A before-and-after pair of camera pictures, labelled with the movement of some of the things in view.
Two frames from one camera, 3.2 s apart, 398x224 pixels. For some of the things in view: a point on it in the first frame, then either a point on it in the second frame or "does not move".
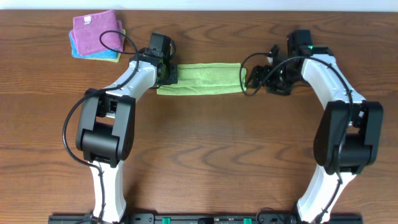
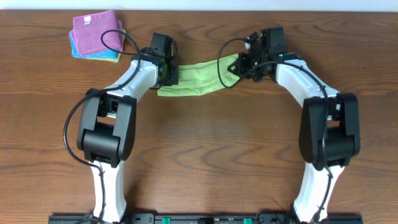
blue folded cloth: x=109 y=54 does not move
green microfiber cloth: x=207 y=79 does not move
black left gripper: x=171 y=74 does not move
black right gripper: x=257 y=73 → x=240 y=63
